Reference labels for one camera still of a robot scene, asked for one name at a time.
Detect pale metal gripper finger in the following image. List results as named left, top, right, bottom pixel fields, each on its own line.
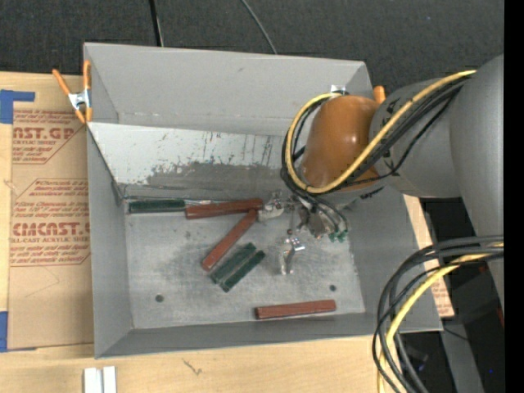
left=280, top=237, right=307, bottom=276
left=256, top=194, right=288, bottom=223

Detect grey metal bin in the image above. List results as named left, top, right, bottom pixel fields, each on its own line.
left=83, top=42, right=445, bottom=360

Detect red-brown flat block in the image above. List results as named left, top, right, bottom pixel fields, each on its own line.
left=254, top=299, right=338, bottom=321
left=184, top=197, right=264, bottom=220
left=201, top=208, right=259, bottom=273

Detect dark green flat block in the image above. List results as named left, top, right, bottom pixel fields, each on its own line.
left=210, top=242, right=258, bottom=285
left=219, top=250, right=267, bottom=294
left=128, top=198, right=187, bottom=215

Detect brown cardboard board, red print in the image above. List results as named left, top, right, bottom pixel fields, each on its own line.
left=0, top=70, right=456, bottom=352

